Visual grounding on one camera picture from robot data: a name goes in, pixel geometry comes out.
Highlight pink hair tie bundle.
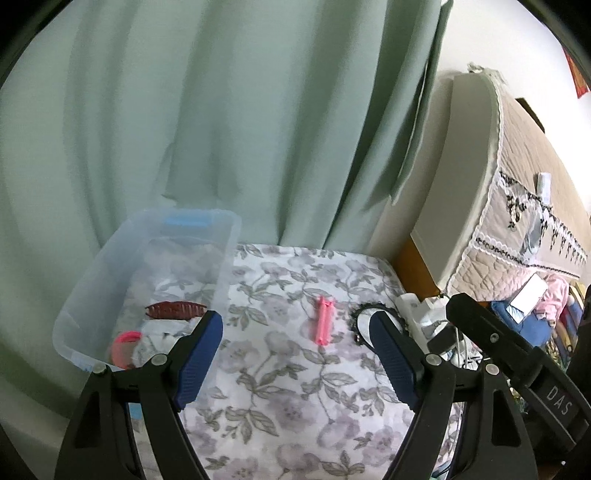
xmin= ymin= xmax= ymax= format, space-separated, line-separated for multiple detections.
xmin=109 ymin=330 xmax=143 ymax=370

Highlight brown hair claw clip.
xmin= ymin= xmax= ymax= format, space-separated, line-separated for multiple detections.
xmin=145 ymin=301 xmax=207 ymax=321

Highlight pink hair roller clip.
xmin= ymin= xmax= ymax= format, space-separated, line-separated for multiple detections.
xmin=315 ymin=296 xmax=335 ymax=347

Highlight black decorated headband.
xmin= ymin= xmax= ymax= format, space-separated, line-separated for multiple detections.
xmin=349 ymin=302 xmax=410 ymax=352

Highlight green curtain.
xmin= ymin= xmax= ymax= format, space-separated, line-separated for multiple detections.
xmin=1 ymin=1 xmax=450 ymax=415

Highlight white padded headboard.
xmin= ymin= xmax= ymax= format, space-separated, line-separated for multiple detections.
xmin=368 ymin=71 xmax=502 ymax=296

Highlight clear plastic storage box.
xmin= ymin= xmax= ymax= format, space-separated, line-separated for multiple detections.
xmin=52 ymin=208 xmax=242 ymax=371

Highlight floral white table cloth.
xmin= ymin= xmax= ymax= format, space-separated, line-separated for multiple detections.
xmin=128 ymin=243 xmax=463 ymax=480

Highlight beige quilted lace cover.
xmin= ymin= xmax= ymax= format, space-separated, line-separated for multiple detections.
xmin=446 ymin=72 xmax=590 ymax=302

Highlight white power strip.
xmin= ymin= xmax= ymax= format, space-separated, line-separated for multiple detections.
xmin=394 ymin=293 xmax=463 ymax=360

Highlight white remote control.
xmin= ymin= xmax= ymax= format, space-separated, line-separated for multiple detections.
xmin=536 ymin=172 xmax=552 ymax=204

